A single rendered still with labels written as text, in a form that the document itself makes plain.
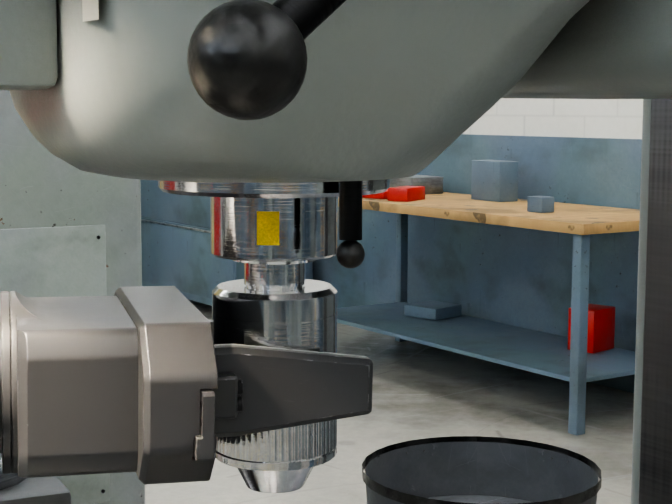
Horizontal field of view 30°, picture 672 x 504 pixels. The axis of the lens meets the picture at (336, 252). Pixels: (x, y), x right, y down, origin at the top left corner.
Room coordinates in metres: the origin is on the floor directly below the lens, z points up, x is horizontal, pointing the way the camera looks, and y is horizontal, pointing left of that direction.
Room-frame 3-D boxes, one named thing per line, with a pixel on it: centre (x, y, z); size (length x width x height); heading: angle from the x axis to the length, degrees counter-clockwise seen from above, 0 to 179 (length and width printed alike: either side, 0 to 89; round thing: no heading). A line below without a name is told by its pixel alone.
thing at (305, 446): (0.47, 0.02, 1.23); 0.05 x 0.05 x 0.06
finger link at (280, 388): (0.44, 0.02, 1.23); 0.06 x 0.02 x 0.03; 105
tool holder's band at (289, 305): (0.47, 0.02, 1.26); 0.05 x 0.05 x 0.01
